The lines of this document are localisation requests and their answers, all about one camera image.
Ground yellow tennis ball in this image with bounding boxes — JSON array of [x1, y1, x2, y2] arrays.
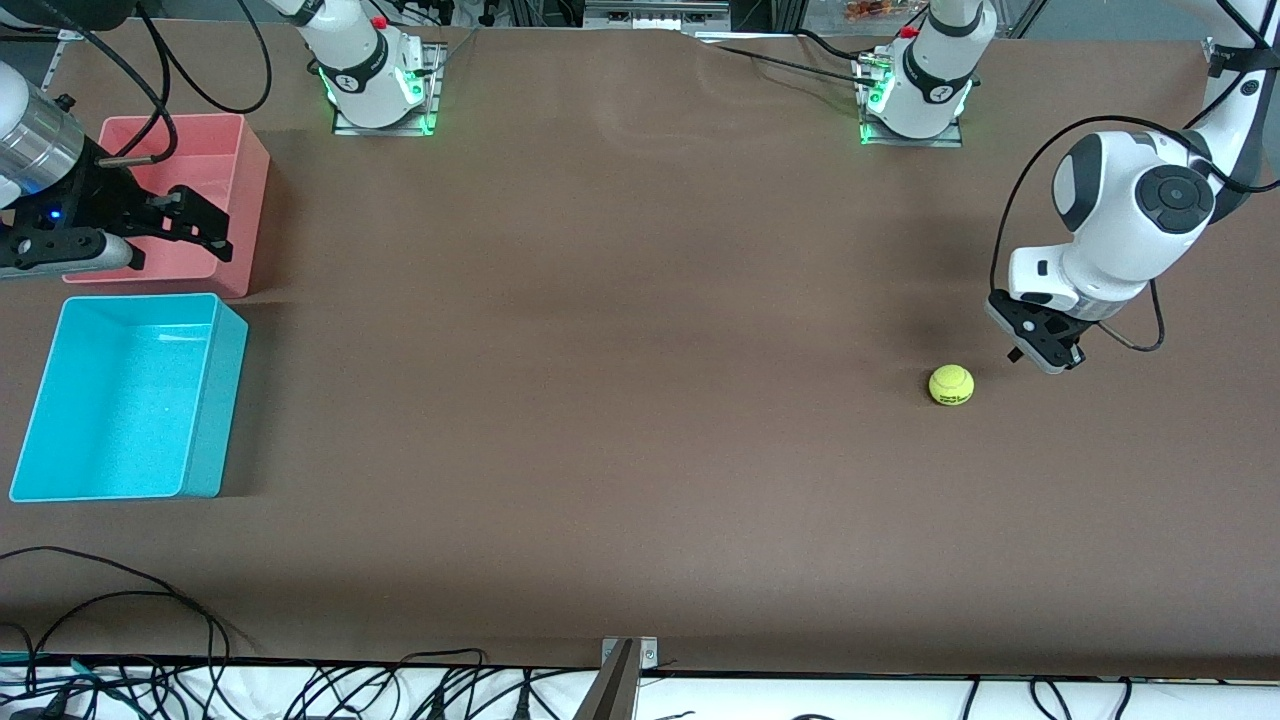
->
[[928, 364, 975, 407]]

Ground pink plastic bin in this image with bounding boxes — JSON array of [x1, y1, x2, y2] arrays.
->
[[62, 113, 271, 299]]

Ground blue plastic bin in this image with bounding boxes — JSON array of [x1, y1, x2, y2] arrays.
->
[[8, 293, 249, 503]]

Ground grey metal device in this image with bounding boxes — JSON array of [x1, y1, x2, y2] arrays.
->
[[583, 0, 731, 31]]

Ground dark metal bar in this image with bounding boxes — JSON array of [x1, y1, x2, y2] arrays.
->
[[572, 640, 641, 720]]

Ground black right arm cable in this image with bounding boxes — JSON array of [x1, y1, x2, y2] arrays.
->
[[135, 0, 273, 116]]

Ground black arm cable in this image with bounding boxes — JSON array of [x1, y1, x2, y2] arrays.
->
[[990, 0, 1280, 353], [135, 0, 273, 116]]

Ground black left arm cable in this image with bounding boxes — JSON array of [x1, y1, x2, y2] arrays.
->
[[990, 0, 1280, 353]]

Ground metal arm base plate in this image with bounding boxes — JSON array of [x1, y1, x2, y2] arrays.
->
[[858, 55, 966, 148], [333, 45, 441, 136]]

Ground long black looped cable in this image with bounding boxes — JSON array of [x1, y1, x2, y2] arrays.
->
[[0, 546, 233, 666]]

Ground small metal bracket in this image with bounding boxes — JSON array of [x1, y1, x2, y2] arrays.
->
[[601, 637, 659, 669]]

